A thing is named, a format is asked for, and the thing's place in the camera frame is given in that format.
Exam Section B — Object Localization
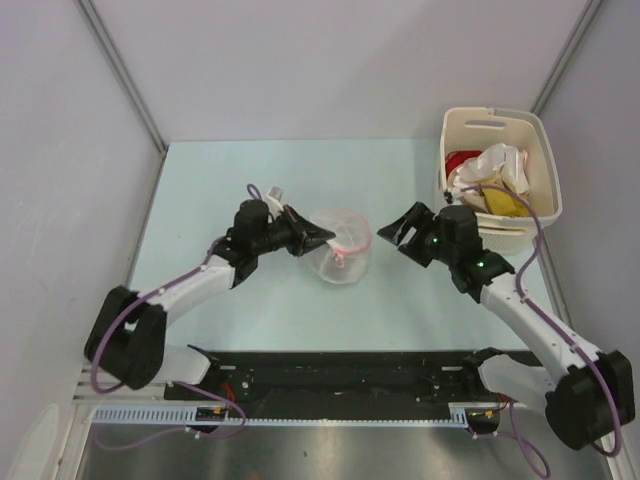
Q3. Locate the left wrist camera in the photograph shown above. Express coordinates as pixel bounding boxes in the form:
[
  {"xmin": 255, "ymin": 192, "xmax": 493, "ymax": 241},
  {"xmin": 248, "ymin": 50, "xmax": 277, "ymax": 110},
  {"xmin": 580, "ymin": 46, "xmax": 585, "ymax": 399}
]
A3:
[{"xmin": 265, "ymin": 186, "xmax": 284, "ymax": 217}]

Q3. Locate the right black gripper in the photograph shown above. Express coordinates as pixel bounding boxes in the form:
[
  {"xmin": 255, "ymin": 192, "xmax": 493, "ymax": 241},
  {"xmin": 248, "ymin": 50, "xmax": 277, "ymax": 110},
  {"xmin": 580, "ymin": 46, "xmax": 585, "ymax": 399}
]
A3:
[{"xmin": 377, "ymin": 202, "xmax": 457, "ymax": 268}]

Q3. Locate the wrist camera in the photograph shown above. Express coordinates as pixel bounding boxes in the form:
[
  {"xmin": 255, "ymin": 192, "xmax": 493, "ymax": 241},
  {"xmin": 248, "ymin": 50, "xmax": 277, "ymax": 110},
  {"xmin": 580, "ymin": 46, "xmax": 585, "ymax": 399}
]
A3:
[
  {"xmin": 265, "ymin": 186, "xmax": 284, "ymax": 217},
  {"xmin": 443, "ymin": 187, "xmax": 465, "ymax": 205}
]

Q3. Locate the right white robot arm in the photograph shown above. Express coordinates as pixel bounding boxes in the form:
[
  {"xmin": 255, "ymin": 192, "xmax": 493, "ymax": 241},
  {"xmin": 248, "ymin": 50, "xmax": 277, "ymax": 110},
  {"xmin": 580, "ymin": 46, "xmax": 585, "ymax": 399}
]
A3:
[{"xmin": 377, "ymin": 202, "xmax": 635, "ymax": 457}]

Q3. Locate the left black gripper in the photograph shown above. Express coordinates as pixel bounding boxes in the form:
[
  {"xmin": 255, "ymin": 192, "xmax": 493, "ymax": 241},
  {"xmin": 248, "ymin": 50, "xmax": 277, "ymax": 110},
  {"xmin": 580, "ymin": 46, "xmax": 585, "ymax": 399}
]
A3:
[{"xmin": 252, "ymin": 205, "xmax": 334, "ymax": 258}]

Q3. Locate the white crumpled garment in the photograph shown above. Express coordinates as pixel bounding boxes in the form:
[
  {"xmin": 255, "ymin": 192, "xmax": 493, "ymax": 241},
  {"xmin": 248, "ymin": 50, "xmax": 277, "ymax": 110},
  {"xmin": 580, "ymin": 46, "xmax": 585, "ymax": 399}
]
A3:
[{"xmin": 446, "ymin": 143, "xmax": 530, "ymax": 215}]

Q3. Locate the white mesh laundry bag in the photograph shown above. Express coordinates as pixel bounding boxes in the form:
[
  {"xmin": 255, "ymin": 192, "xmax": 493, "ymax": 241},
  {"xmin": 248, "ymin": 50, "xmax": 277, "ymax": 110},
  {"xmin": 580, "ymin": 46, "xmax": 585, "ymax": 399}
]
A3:
[{"xmin": 305, "ymin": 208, "xmax": 372, "ymax": 285}]

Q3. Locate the red garment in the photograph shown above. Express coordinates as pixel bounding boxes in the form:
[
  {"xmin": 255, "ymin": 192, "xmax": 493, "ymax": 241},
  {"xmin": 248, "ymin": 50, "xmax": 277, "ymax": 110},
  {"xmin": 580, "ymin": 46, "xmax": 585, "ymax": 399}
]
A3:
[{"xmin": 445, "ymin": 150, "xmax": 482, "ymax": 176}]

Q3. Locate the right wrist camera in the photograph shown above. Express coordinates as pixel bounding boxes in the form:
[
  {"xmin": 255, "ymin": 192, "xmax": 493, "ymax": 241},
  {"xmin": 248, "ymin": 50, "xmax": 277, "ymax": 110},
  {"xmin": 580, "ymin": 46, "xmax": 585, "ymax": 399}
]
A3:
[{"xmin": 443, "ymin": 187, "xmax": 465, "ymax": 205}]

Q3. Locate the cream plastic laundry basket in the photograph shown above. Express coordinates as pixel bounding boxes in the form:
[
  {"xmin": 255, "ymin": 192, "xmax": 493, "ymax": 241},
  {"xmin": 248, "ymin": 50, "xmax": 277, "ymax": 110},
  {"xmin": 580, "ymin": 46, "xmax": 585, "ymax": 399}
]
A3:
[{"xmin": 434, "ymin": 107, "xmax": 563, "ymax": 255}]

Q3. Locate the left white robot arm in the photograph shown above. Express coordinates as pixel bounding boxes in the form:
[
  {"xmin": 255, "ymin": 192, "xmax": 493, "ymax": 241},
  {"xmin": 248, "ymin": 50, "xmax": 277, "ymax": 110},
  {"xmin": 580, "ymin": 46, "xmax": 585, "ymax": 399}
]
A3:
[{"xmin": 84, "ymin": 199, "xmax": 335, "ymax": 400}]

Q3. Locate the white slotted cable duct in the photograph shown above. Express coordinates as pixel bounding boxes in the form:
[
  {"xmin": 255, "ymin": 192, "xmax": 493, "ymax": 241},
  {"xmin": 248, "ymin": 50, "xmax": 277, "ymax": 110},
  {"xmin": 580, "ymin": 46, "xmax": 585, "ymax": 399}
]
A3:
[{"xmin": 92, "ymin": 405, "xmax": 468, "ymax": 428}]

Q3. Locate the yellow garment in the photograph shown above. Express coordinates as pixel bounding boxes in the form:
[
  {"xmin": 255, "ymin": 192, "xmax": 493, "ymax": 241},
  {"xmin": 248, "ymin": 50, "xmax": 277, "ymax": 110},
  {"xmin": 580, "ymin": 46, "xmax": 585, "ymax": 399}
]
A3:
[{"xmin": 480, "ymin": 184, "xmax": 531, "ymax": 218}]

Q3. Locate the aluminium frame rail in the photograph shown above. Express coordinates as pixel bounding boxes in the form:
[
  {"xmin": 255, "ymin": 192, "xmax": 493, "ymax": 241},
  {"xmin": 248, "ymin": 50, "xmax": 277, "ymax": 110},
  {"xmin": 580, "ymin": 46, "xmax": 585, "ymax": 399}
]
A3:
[{"xmin": 74, "ymin": 364, "xmax": 169, "ymax": 404}]

